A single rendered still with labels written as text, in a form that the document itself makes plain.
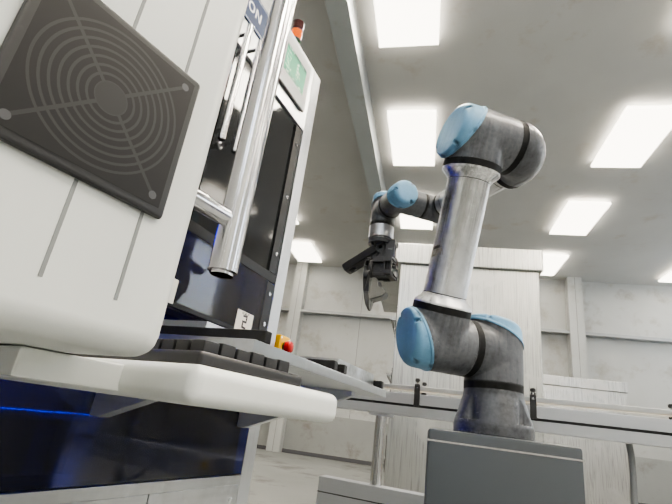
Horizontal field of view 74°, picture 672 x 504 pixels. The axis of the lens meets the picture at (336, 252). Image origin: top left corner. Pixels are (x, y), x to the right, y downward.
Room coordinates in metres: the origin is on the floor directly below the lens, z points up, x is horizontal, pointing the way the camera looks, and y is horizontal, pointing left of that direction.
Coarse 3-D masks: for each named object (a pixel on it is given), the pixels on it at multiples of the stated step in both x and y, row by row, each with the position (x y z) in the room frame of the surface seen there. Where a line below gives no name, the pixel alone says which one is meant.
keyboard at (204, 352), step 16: (160, 352) 0.40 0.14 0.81; (176, 352) 0.39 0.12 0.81; (192, 352) 0.38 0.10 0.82; (208, 352) 0.38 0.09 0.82; (224, 352) 0.40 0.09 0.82; (240, 352) 0.42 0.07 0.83; (224, 368) 0.39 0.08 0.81; (240, 368) 0.41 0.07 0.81; (256, 368) 0.42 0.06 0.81; (272, 368) 0.46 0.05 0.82; (288, 368) 0.48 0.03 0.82
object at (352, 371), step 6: (336, 360) 1.06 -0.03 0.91; (342, 360) 1.08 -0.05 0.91; (348, 366) 1.11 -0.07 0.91; (354, 366) 1.15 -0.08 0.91; (348, 372) 1.12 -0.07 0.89; (354, 372) 1.15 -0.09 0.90; (360, 372) 1.19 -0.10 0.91; (366, 372) 1.23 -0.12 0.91; (360, 378) 1.19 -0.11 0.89; (366, 378) 1.24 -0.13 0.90; (372, 378) 1.28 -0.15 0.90; (372, 384) 1.28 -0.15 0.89
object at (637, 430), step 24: (384, 384) 2.09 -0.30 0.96; (360, 408) 2.11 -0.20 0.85; (384, 408) 2.06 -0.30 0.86; (408, 408) 2.02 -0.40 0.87; (432, 408) 1.97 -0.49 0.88; (456, 408) 1.93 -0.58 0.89; (528, 408) 1.81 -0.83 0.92; (552, 408) 1.78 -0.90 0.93; (600, 408) 1.73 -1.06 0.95; (624, 408) 1.70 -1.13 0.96; (648, 408) 1.67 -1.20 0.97; (552, 432) 1.78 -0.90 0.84; (576, 432) 1.75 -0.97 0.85; (600, 432) 1.71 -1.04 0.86; (624, 432) 1.68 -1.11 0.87; (648, 432) 1.65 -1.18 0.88
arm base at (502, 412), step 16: (464, 384) 0.93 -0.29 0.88; (480, 384) 0.89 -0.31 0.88; (496, 384) 0.87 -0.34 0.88; (512, 384) 0.88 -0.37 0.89; (464, 400) 0.92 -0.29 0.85; (480, 400) 0.88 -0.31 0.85; (496, 400) 0.87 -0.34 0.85; (512, 400) 0.87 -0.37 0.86; (464, 416) 0.91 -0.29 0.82; (480, 416) 0.87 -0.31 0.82; (496, 416) 0.86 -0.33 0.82; (512, 416) 0.86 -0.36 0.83; (528, 416) 0.89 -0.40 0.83; (480, 432) 0.87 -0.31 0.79; (496, 432) 0.86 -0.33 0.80; (512, 432) 0.86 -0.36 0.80; (528, 432) 0.87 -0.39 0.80
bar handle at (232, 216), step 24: (288, 0) 0.35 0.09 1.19; (288, 24) 0.36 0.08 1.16; (264, 48) 0.35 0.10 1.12; (264, 72) 0.35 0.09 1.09; (264, 96) 0.35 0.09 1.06; (264, 120) 0.36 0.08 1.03; (240, 144) 0.35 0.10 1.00; (264, 144) 0.36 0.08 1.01; (240, 168) 0.35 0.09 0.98; (240, 192) 0.35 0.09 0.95; (216, 216) 0.34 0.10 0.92; (240, 216) 0.36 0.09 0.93; (216, 240) 0.36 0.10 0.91; (240, 240) 0.36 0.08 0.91; (216, 264) 0.35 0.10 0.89
